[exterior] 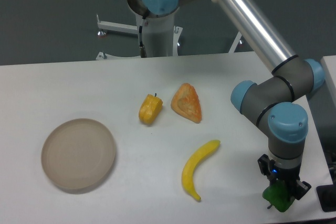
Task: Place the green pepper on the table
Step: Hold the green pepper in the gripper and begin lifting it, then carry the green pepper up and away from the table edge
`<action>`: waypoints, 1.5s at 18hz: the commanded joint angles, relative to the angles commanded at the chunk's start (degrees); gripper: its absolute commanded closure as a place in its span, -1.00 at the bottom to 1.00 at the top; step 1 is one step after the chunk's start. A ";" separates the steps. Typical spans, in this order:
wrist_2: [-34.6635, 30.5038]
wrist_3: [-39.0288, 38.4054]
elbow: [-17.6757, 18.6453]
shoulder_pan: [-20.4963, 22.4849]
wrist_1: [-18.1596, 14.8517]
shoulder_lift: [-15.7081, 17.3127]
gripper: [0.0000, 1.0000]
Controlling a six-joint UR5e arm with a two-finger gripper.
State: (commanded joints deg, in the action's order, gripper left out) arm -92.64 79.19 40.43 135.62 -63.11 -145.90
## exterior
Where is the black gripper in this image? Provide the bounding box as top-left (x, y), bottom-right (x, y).
top-left (257, 154), bottom-right (311, 200)

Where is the green toy pepper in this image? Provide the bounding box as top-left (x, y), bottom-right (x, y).
top-left (262, 180), bottom-right (295, 212)

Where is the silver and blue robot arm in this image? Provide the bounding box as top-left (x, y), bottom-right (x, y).
top-left (128, 0), bottom-right (324, 200)

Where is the yellow toy pepper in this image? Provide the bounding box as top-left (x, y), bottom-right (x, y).
top-left (138, 94), bottom-right (163, 125)

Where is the black device at right edge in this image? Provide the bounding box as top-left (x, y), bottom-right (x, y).
top-left (316, 185), bottom-right (335, 212)

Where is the yellow toy banana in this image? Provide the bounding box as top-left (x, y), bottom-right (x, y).
top-left (181, 140), bottom-right (221, 202)

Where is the orange toy bread slice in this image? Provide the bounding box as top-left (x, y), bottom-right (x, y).
top-left (171, 83), bottom-right (202, 123)

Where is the beige round plate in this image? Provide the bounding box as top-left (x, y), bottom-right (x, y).
top-left (41, 119), bottom-right (117, 193)

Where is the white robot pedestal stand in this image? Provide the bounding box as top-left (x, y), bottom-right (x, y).
top-left (94, 14), bottom-right (245, 61)

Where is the black cable on pedestal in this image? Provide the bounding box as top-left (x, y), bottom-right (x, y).
top-left (138, 15), bottom-right (148, 58)

